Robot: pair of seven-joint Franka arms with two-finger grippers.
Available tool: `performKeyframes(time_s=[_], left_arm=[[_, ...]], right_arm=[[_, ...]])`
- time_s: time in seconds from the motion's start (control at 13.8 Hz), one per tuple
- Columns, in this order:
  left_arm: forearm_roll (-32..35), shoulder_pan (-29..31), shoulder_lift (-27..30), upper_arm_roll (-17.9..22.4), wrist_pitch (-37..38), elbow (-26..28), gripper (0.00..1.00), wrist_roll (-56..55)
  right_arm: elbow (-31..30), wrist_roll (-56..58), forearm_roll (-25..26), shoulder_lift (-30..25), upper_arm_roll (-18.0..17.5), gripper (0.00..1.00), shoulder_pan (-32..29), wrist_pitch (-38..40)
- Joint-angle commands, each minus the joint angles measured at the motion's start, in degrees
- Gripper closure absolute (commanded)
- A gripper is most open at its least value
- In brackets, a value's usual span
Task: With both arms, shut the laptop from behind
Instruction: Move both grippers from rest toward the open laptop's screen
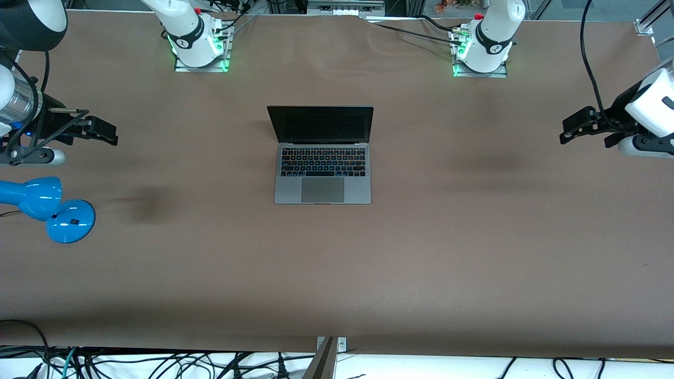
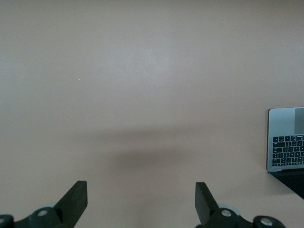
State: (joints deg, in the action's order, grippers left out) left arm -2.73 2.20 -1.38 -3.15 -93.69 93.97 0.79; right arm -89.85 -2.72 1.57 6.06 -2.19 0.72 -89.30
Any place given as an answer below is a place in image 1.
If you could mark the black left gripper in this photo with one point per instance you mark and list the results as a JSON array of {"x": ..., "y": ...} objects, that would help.
[{"x": 619, "y": 113}]

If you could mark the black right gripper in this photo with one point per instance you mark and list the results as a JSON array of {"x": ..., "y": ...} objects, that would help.
[{"x": 51, "y": 121}]

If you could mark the grey laptop with black keyboard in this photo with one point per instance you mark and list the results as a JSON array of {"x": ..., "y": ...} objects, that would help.
[{"x": 322, "y": 173}]

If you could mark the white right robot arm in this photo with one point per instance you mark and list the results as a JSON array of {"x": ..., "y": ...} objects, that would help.
[{"x": 184, "y": 26}]

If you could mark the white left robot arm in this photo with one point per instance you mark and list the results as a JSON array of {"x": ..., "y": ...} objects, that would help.
[{"x": 492, "y": 31}]

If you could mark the blue desk lamp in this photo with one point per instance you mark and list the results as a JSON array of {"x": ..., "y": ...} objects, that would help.
[{"x": 58, "y": 216}]

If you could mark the grey power strip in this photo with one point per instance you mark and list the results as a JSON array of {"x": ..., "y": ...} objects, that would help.
[{"x": 345, "y": 7}]

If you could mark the brown paper table cover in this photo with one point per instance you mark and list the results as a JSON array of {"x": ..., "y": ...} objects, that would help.
[{"x": 337, "y": 273}]

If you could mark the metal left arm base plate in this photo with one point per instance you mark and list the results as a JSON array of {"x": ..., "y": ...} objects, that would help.
[{"x": 503, "y": 71}]

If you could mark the aluminium frame profile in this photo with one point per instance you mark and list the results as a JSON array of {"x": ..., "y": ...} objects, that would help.
[{"x": 653, "y": 18}]

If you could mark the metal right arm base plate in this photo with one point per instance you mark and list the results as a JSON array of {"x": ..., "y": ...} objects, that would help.
[{"x": 224, "y": 55}]

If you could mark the metal table edge bracket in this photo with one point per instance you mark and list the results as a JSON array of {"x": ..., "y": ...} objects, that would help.
[{"x": 342, "y": 345}]

